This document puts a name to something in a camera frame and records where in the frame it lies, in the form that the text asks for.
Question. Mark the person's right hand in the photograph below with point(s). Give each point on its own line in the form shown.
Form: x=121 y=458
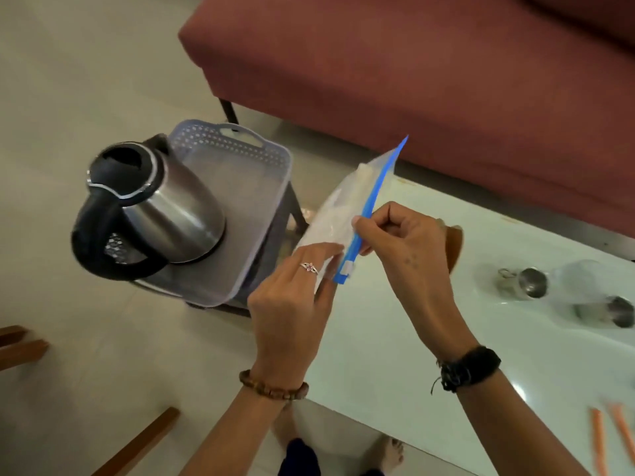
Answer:
x=416 y=262

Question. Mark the person's left hand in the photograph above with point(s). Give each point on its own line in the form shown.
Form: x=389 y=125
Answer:
x=285 y=322

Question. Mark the person's right thumb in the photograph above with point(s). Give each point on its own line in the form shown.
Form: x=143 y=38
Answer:
x=372 y=225

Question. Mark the person's left thumb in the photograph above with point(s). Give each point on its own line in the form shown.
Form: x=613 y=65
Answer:
x=326 y=294

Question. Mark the clear zip bag blue seal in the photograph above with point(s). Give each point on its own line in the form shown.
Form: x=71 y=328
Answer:
x=332 y=218

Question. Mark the person's left forearm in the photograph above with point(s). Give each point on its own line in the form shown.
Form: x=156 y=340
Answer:
x=238 y=436

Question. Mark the person's right forearm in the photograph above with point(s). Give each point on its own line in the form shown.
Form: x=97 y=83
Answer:
x=511 y=426

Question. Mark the dark stool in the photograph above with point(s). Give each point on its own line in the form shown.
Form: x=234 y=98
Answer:
x=278 y=242

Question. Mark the brown wooden bowl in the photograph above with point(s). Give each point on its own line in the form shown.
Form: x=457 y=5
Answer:
x=455 y=247

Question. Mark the grey perforated plastic basket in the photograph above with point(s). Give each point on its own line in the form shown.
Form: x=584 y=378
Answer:
x=248 y=193

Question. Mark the red fabric sofa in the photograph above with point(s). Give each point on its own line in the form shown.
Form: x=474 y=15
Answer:
x=421 y=79

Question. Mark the black wristband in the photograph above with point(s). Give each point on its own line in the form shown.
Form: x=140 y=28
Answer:
x=471 y=369

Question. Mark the small steel cup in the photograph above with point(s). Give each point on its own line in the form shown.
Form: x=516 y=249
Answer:
x=528 y=283

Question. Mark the person's dark trouser leg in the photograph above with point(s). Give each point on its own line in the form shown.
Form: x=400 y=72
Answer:
x=300 y=461

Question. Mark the person's right foot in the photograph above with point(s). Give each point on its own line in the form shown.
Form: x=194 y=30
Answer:
x=387 y=453

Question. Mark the stainless steel electric kettle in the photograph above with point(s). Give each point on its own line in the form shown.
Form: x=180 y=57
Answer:
x=173 y=208

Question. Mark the clear glass jar steel lid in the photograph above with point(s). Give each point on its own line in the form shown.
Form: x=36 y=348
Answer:
x=590 y=292

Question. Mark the orange stick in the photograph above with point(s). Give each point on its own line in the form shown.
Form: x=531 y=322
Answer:
x=599 y=441
x=624 y=431

